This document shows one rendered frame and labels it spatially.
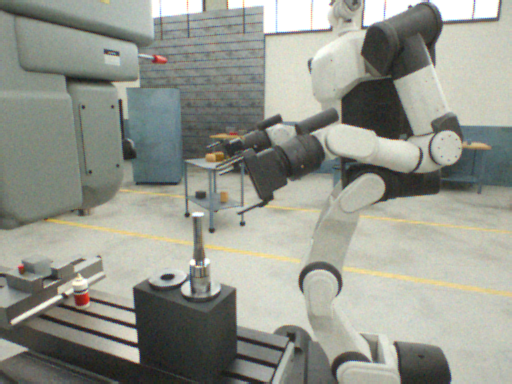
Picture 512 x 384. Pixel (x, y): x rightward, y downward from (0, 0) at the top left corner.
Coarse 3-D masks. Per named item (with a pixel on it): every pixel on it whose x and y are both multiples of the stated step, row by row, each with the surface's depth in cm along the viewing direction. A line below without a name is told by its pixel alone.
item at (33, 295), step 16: (80, 256) 126; (16, 272) 105; (80, 272) 116; (96, 272) 122; (0, 288) 104; (16, 288) 104; (32, 288) 100; (48, 288) 105; (64, 288) 111; (0, 304) 95; (16, 304) 96; (32, 304) 101; (48, 304) 105; (0, 320) 96; (16, 320) 96
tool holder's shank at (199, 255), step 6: (192, 216) 74; (198, 216) 74; (192, 222) 75; (198, 222) 74; (198, 228) 74; (198, 234) 75; (204, 234) 76; (198, 240) 75; (204, 240) 76; (198, 246) 75; (204, 246) 76; (198, 252) 76; (204, 252) 76; (192, 258) 77; (198, 258) 76; (204, 258) 76
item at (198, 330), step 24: (144, 288) 81; (168, 288) 80; (216, 288) 79; (144, 312) 82; (168, 312) 77; (192, 312) 74; (216, 312) 75; (144, 336) 84; (168, 336) 79; (192, 336) 75; (216, 336) 76; (168, 360) 81; (192, 360) 77; (216, 360) 77
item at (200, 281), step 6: (192, 270) 76; (204, 270) 76; (192, 276) 77; (198, 276) 76; (204, 276) 76; (192, 282) 77; (198, 282) 76; (204, 282) 77; (210, 282) 79; (192, 288) 77; (198, 288) 77; (204, 288) 77
